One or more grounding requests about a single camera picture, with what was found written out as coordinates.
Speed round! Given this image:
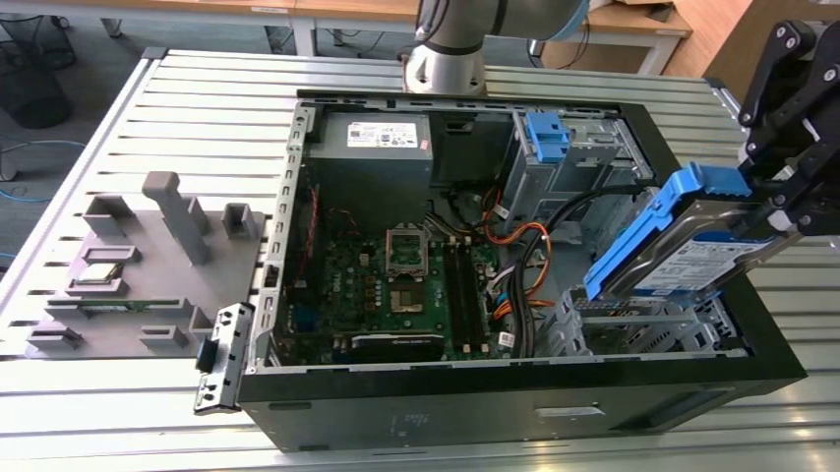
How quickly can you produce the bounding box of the silver slot bracket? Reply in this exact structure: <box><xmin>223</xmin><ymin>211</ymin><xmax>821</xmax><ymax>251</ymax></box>
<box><xmin>191</xmin><ymin>302</ymin><xmax>257</xmax><ymax>417</ymax></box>

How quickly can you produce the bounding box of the green RAM stick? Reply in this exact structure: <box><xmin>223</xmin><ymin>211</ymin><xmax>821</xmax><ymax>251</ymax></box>
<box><xmin>76</xmin><ymin>300</ymin><xmax>180</xmax><ymax>316</ymax></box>

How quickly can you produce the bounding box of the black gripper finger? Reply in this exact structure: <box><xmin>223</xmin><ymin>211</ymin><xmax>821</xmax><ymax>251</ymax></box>
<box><xmin>735</xmin><ymin>19</ymin><xmax>840</xmax><ymax>171</ymax></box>
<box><xmin>739</xmin><ymin>140</ymin><xmax>840</xmax><ymax>238</ymax></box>

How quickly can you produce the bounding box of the red black fan wire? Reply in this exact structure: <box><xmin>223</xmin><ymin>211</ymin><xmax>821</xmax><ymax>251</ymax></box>
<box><xmin>293</xmin><ymin>184</ymin><xmax>323</xmax><ymax>289</ymax></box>

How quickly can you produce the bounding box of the silver CPU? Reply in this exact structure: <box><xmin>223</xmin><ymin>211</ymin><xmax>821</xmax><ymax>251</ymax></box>
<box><xmin>72</xmin><ymin>263</ymin><xmax>126</xmax><ymax>286</ymax></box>

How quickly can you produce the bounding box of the silver disk bay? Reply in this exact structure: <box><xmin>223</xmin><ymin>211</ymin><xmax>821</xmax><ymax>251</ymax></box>
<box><xmin>534</xmin><ymin>289</ymin><xmax>749</xmax><ymax>358</ymax></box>

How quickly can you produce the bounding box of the silver drive cage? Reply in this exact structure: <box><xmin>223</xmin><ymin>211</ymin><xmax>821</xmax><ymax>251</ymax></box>
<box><xmin>501</xmin><ymin>111</ymin><xmax>657</xmax><ymax>227</ymax></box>

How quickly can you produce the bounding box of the blue floor cable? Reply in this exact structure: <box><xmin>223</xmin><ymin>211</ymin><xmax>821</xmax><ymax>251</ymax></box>
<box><xmin>0</xmin><ymin>140</ymin><xmax>87</xmax><ymax>204</ymax></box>

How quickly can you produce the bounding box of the black RAM slot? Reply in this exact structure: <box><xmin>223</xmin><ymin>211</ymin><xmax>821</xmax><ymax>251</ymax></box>
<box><xmin>466</xmin><ymin>234</ymin><xmax>494</xmax><ymax>354</ymax></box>
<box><xmin>444</xmin><ymin>234</ymin><xmax>469</xmax><ymax>354</ymax></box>
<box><xmin>452</xmin><ymin>234</ymin><xmax>477</xmax><ymax>354</ymax></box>
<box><xmin>460</xmin><ymin>234</ymin><xmax>486</xmax><ymax>354</ymax></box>

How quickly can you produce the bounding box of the hard disk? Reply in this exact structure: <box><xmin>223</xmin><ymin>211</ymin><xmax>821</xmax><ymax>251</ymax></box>
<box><xmin>581</xmin><ymin>165</ymin><xmax>800</xmax><ymax>302</ymax></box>

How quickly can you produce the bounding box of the grey power supply unit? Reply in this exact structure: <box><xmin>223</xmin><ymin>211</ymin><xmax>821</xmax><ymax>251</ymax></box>
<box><xmin>306</xmin><ymin>111</ymin><xmax>436</xmax><ymax>237</ymax></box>

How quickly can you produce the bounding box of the yellow black wire bundle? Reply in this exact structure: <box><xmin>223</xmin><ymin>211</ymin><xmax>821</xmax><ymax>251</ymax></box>
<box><xmin>422</xmin><ymin>210</ymin><xmax>478</xmax><ymax>240</ymax></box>

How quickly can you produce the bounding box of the green motherboard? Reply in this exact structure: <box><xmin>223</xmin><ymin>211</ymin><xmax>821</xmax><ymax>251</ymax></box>
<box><xmin>278</xmin><ymin>230</ymin><xmax>520</xmax><ymax>368</ymax></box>

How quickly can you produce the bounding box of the black case fan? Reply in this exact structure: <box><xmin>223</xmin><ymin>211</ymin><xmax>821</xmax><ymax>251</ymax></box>
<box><xmin>290</xmin><ymin>180</ymin><xmax>325</xmax><ymax>291</ymax></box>

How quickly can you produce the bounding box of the CPU socket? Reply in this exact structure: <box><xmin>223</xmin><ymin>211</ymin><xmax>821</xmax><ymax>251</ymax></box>
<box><xmin>386</xmin><ymin>282</ymin><xmax>428</xmax><ymax>316</ymax></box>

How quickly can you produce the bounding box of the black graphics card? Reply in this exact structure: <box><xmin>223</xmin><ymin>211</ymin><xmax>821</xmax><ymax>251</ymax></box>
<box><xmin>333</xmin><ymin>329</ymin><xmax>448</xmax><ymax>365</ymax></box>

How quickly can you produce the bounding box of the orange red wire bundle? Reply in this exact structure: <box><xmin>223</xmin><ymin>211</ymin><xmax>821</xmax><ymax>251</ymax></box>
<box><xmin>484</xmin><ymin>220</ymin><xmax>560</xmax><ymax>321</ymax></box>

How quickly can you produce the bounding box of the metal socket cover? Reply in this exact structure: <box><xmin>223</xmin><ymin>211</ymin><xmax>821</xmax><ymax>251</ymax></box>
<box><xmin>385</xmin><ymin>226</ymin><xmax>433</xmax><ymax>282</ymax></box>

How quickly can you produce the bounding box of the black mesh wastebasket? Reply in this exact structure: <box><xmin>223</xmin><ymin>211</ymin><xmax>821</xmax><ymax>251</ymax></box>
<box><xmin>0</xmin><ymin>13</ymin><xmax>79</xmax><ymax>130</ymax></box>

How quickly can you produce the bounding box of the grey parts rack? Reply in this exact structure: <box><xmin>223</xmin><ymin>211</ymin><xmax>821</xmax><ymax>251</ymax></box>
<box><xmin>24</xmin><ymin>169</ymin><xmax>274</xmax><ymax>363</ymax></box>

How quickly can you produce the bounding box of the black PC case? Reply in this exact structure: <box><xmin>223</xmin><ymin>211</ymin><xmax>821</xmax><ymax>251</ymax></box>
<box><xmin>233</xmin><ymin>88</ymin><xmax>809</xmax><ymax>451</ymax></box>

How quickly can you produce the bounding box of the wooden cabinet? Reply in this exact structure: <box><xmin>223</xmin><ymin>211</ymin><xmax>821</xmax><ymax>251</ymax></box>
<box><xmin>659</xmin><ymin>0</ymin><xmax>840</xmax><ymax>142</ymax></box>

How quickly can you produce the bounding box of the blue drive latch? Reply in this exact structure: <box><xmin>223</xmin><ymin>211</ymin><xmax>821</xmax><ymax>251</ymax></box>
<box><xmin>524</xmin><ymin>112</ymin><xmax>573</xmax><ymax>164</ymax></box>

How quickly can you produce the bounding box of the black cable bundle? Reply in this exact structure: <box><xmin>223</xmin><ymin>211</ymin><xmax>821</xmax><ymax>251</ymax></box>
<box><xmin>508</xmin><ymin>184</ymin><xmax>661</xmax><ymax>358</ymax></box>

